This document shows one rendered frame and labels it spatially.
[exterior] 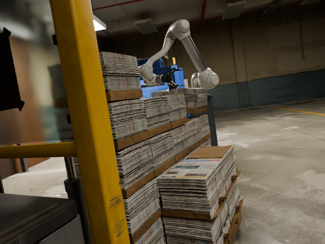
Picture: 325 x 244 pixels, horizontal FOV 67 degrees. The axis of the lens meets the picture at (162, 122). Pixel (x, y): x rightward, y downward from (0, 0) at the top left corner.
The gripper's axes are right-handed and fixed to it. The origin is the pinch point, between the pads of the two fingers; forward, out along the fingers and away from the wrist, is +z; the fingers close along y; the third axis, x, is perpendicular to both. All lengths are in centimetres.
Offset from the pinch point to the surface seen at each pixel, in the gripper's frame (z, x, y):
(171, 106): 21, 73, 21
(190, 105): 12.0, 13.7, 26.0
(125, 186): 22, 134, 53
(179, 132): 21, 65, 41
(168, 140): 22, 83, 42
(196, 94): 18.3, 14.6, 16.7
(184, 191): 40, 106, 65
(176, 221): 34, 106, 84
